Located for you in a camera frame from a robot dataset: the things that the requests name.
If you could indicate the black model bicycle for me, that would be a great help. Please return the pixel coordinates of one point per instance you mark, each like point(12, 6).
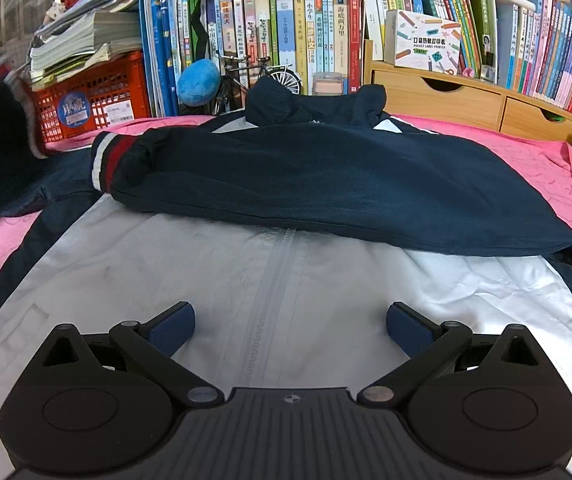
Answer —
point(281, 77)

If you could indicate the navy and white jacket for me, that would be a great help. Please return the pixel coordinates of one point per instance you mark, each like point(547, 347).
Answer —
point(286, 175)

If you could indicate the wooden drawer organizer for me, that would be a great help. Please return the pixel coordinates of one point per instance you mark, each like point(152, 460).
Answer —
point(466, 97)

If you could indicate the clear plastic jar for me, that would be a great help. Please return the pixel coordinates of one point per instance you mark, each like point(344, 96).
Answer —
point(327, 85)

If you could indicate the stack of paper workbooks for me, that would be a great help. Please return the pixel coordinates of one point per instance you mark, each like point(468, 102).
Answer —
point(91, 35)

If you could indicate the white label printer box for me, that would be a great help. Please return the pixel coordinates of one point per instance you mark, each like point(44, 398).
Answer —
point(421, 40)

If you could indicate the row of upright books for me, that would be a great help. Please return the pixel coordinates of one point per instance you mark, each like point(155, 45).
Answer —
point(541, 45)

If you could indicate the blue plush ball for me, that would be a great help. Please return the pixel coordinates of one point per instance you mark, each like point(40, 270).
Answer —
point(198, 82)

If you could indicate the red plastic crate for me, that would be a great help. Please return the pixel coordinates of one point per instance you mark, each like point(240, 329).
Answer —
point(111, 90)

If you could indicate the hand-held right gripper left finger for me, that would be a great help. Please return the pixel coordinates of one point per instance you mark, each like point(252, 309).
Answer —
point(176, 327)

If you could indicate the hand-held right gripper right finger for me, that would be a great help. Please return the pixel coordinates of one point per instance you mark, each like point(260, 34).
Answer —
point(406, 329)

